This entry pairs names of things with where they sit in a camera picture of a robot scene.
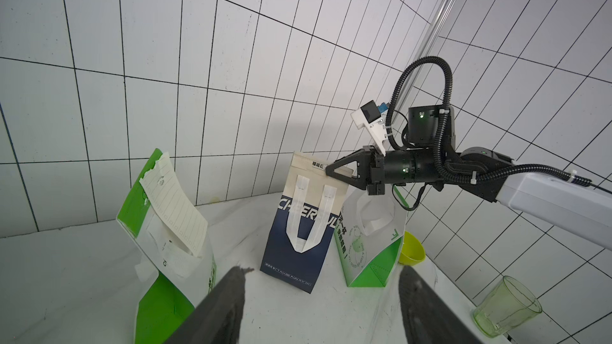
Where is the green bowl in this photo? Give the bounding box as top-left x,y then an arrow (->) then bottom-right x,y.
398,231 -> 426,266

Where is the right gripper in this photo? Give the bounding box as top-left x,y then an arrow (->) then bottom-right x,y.
325,148 -> 442,195

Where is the navy beige bag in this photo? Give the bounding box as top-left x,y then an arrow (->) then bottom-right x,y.
260,152 -> 348,293

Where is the green glass coaster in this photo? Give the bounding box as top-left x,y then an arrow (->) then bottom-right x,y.
472,276 -> 543,338

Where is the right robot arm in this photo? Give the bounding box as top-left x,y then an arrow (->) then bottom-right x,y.
325,102 -> 611,248

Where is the green white bag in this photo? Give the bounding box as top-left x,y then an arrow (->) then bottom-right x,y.
335,185 -> 407,288
116,149 -> 217,343

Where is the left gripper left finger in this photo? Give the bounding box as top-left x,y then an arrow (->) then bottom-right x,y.
165,266 -> 253,343

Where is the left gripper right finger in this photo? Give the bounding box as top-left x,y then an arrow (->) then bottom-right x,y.
398,267 -> 481,344

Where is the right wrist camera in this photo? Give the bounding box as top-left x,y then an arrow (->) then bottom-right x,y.
351,100 -> 388,156

